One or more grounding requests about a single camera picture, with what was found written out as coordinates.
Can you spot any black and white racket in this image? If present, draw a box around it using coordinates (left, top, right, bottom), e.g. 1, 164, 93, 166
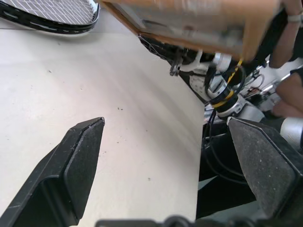
0, 0, 102, 36

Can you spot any brown cardboard box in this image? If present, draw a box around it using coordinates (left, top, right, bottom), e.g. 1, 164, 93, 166
99, 0, 285, 62

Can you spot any person's bare hand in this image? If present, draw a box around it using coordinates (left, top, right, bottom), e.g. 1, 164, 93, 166
271, 70, 303, 118

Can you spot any thin black cable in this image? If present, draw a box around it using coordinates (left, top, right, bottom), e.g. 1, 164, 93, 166
202, 110, 248, 183

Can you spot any yellow and black striped cable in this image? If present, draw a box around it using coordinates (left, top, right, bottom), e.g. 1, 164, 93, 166
226, 58, 244, 84

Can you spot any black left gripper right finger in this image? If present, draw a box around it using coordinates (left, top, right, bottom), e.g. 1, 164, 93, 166
226, 116, 303, 227

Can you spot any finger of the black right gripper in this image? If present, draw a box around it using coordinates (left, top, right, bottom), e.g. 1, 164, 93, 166
169, 60, 183, 77

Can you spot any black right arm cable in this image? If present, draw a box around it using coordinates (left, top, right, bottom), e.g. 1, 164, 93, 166
203, 63, 247, 96

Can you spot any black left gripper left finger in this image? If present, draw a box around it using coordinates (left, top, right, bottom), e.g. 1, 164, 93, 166
0, 116, 106, 227

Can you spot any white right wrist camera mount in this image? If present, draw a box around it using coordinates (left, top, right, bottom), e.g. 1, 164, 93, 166
179, 50, 214, 74

